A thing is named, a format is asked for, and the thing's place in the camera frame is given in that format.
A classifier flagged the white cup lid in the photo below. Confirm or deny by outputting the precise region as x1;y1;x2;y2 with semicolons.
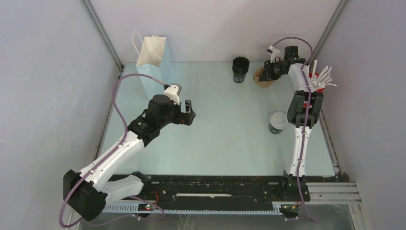
269;112;289;124

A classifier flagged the light blue paper bag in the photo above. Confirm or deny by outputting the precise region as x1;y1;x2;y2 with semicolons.
131;30;174;99

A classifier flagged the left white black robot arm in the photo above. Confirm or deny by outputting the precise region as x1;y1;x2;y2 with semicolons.
59;94;196;221

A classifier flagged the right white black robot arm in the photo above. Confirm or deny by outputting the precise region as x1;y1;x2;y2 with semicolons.
259;46;324;201

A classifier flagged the brown pulp cup carrier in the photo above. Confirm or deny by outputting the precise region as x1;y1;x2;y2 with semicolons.
253;67;274;89

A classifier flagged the black paper cup stack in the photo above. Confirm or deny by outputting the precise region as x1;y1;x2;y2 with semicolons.
232;57;250;83

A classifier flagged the white wrapped straws bundle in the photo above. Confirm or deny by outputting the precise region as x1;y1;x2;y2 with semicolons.
310;59;337;87

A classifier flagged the red cup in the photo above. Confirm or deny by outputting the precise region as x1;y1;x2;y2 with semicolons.
309;73;325;92

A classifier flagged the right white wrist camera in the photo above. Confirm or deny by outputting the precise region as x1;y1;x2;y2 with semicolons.
267;46;281;63

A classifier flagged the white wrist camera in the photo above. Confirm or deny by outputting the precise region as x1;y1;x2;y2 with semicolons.
164;83;182;105
267;46;281;63

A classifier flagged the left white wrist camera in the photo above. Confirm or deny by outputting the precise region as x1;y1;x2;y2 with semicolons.
164;83;182;105

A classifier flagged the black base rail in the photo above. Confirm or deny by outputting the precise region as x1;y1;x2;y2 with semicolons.
73;173;362;219

